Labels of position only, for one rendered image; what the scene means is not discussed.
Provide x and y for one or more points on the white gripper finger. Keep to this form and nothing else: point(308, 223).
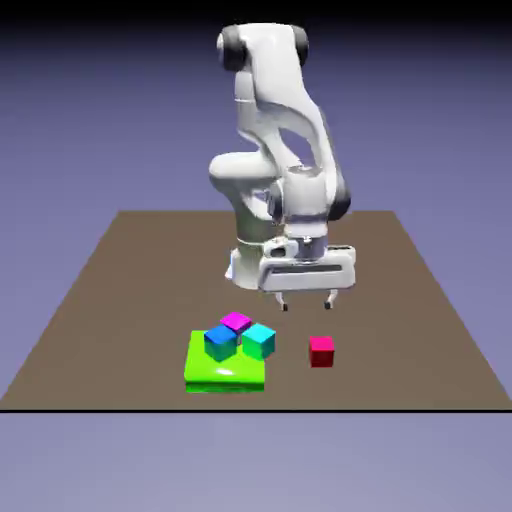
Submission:
point(330, 299)
point(282, 300)

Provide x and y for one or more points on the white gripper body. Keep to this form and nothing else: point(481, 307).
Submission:
point(308, 276)

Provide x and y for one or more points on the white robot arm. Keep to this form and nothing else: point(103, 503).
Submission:
point(276, 104)

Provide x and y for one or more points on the small cyan cube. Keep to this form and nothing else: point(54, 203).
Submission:
point(260, 340)

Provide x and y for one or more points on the small magenta cube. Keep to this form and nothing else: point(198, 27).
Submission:
point(236, 320)

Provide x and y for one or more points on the small red cube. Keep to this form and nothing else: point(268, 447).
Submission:
point(321, 351)

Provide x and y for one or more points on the small blue cube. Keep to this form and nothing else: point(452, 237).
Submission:
point(220, 342)

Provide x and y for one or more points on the large green box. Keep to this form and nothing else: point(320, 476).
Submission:
point(224, 370)

